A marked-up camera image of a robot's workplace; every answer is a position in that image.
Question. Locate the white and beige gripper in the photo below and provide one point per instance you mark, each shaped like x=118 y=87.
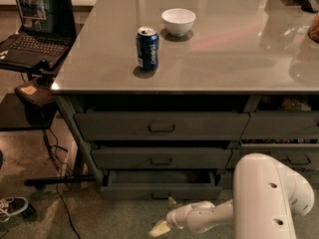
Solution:
x=174 y=215

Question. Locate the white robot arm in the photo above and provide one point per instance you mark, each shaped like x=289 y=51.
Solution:
x=266 y=193

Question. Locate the middle left grey drawer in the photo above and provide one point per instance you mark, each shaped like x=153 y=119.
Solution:
x=161 y=157

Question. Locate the top left grey drawer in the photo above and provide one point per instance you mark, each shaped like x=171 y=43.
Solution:
x=161 y=125

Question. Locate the middle right grey drawer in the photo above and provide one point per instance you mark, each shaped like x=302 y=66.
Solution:
x=294 y=155

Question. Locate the top right grey drawer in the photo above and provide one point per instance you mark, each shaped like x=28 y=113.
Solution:
x=282 y=125

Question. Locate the grey sneaker on floor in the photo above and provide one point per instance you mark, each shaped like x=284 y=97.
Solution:
x=12 y=206

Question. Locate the black laptop stand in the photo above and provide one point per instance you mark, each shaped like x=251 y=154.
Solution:
x=32 y=107

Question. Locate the blue Pepsi soda can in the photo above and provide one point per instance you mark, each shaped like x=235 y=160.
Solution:
x=147 y=48

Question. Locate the white ceramic bowl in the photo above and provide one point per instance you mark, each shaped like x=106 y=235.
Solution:
x=177 y=21

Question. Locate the black open laptop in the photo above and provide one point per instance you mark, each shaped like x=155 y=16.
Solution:
x=46 y=35

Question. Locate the brown object at right edge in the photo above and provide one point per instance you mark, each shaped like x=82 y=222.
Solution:
x=313 y=32

